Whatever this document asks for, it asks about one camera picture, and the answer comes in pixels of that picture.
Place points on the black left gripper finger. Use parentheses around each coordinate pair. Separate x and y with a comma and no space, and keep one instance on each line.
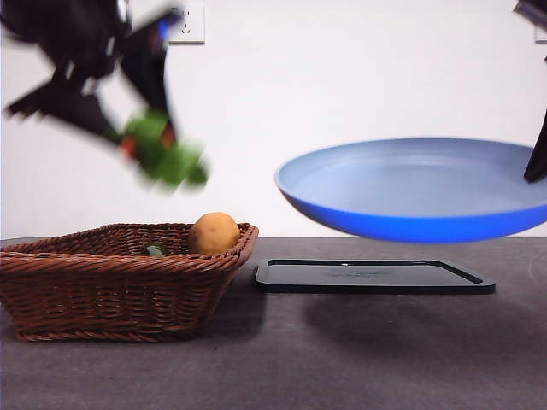
(72,107)
(147,64)

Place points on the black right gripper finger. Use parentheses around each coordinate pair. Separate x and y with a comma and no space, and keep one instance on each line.
(539,162)

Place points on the orange carrot with green leaves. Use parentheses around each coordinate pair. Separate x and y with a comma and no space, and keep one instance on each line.
(171,166)

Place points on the light blue round plate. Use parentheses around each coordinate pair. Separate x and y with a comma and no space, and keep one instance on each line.
(406,218)

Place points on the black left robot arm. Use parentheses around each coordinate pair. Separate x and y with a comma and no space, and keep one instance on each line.
(42,19)

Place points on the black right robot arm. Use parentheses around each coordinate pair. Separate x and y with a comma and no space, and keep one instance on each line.
(534,8)

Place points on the small green vegetable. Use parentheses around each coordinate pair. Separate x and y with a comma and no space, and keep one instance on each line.
(154,250)

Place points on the yellow-brown potato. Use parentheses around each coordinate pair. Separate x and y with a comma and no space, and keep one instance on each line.
(213,235)

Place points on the brown wicker basket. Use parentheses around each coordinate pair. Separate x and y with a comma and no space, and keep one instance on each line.
(107,294)

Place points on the dark green rectangular tray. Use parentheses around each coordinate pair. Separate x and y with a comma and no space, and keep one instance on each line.
(363,277)

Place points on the white wall socket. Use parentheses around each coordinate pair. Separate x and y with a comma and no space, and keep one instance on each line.
(192,31)

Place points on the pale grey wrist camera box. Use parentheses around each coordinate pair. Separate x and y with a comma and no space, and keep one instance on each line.
(542,35)

